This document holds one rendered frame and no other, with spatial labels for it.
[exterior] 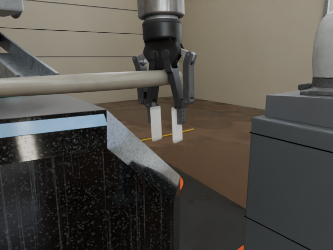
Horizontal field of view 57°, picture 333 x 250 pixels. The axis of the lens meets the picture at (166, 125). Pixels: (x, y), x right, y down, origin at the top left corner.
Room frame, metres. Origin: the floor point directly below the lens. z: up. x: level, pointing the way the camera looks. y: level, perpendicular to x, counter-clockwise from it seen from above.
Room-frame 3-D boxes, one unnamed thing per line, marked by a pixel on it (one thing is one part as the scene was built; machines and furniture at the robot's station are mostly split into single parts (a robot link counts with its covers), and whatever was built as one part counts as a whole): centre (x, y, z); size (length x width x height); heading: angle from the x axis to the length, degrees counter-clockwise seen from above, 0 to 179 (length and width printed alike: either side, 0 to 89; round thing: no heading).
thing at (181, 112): (0.59, -0.04, 0.91); 0.03 x 0.01 x 0.05; 60
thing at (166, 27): (0.62, 0.01, 1.04); 0.08 x 0.07 x 0.09; 60
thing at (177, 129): (0.59, -0.02, 0.89); 0.03 x 0.01 x 0.07; 150
